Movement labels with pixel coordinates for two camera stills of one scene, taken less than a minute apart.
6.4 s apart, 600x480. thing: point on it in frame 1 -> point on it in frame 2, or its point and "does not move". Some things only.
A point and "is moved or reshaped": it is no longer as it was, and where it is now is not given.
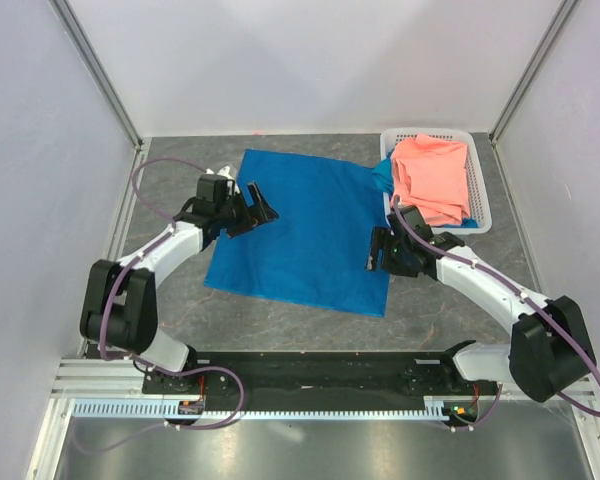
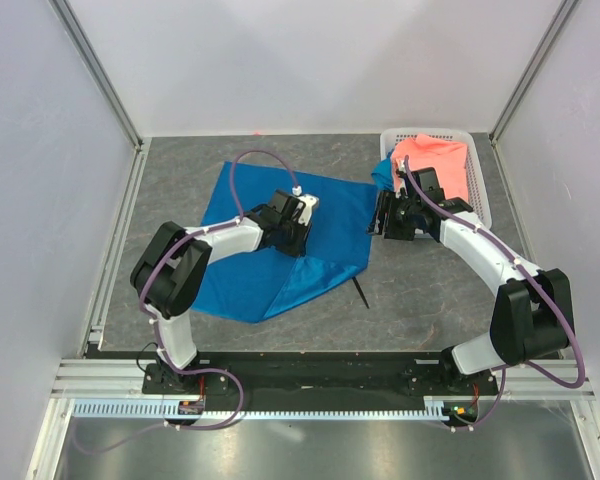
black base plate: [315, 376] does not move
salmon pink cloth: [431, 175] does not move
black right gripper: [381, 238] -> [386, 202]
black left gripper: [253, 216] -> [298, 249]
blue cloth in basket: [385, 174] does not move
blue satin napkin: [316, 251] is moved or reshaped
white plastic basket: [480, 211] does not move
